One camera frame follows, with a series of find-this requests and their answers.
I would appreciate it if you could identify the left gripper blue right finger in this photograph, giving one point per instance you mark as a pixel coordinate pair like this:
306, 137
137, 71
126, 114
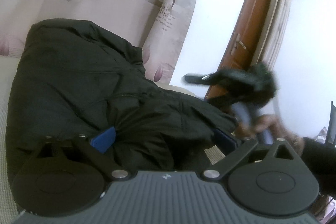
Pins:
227, 143

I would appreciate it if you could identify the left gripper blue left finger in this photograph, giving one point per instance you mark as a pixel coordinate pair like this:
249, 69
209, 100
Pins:
103, 141

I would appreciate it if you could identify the black padded jacket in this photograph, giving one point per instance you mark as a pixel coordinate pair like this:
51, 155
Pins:
76, 78

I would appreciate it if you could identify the person right hand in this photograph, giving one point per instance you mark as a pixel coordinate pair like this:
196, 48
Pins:
276, 128

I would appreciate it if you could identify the brown wooden door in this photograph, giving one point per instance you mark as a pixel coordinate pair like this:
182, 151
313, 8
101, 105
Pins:
249, 25

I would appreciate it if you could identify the silver door handle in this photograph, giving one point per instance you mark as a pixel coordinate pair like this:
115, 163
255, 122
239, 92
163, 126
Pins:
238, 43

